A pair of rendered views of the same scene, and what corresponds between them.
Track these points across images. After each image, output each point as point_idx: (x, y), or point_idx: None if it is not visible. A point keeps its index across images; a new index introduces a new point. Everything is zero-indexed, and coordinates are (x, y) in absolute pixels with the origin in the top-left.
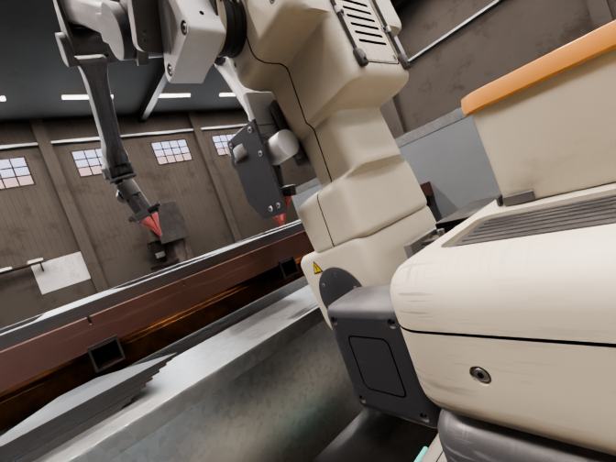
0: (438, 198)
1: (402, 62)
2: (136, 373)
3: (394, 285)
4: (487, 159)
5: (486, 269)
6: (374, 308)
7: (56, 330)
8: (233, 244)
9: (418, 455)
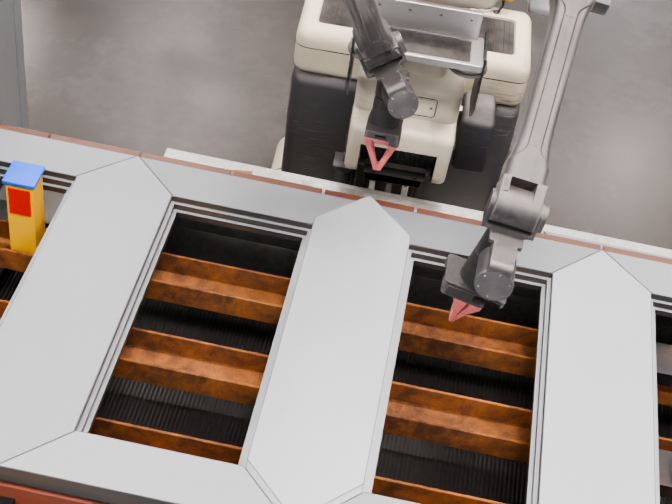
0: None
1: None
2: (575, 238)
3: (528, 68)
4: (5, 42)
5: (528, 49)
6: (494, 104)
7: (627, 250)
8: (182, 453)
9: None
